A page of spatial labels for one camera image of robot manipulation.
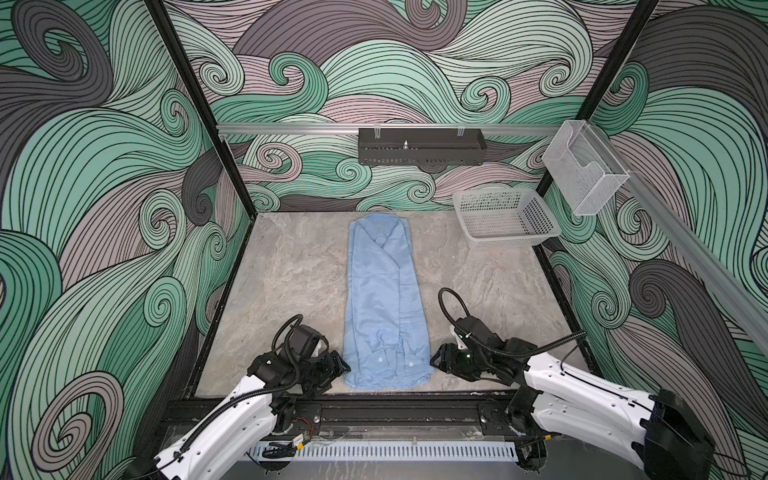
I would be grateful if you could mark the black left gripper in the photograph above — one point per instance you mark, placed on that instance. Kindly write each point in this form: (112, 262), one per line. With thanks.
(332, 369)

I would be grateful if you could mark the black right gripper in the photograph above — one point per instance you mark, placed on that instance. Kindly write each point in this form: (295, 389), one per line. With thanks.
(446, 358)

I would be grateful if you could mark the light blue long sleeve shirt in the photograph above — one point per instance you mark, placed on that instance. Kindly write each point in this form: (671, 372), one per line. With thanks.
(386, 340)

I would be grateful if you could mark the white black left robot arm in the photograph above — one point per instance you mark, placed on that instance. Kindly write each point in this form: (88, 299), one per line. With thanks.
(246, 416)

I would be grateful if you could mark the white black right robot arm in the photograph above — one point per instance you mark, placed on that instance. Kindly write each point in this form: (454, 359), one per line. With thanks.
(657, 432)

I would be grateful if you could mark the white plastic mesh basket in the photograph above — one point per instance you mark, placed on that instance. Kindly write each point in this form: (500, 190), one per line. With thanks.
(504, 218)

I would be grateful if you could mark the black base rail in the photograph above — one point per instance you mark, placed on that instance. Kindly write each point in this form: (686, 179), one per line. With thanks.
(489, 413)

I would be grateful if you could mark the white slotted cable duct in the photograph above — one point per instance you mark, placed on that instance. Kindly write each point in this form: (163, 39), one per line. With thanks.
(362, 451)

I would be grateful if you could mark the black perforated wall tray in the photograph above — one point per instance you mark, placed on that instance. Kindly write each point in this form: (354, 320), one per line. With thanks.
(431, 148)

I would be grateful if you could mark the aluminium wall rail back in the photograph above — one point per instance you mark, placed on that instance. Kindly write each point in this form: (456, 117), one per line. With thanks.
(332, 129)

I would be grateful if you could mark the aluminium wall rail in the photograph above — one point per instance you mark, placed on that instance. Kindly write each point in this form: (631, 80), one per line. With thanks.
(654, 182)
(332, 129)

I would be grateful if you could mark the aluminium wall rail right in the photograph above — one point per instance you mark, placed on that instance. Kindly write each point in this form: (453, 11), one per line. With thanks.
(654, 182)

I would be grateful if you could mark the black frame post right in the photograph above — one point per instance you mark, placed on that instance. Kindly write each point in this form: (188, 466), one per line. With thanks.
(616, 88)

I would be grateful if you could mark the black frame post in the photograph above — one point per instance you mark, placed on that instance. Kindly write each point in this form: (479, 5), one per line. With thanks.
(616, 88)
(174, 47)

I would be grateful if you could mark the black frame post left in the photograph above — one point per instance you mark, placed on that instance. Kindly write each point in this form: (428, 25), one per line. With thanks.
(174, 47)

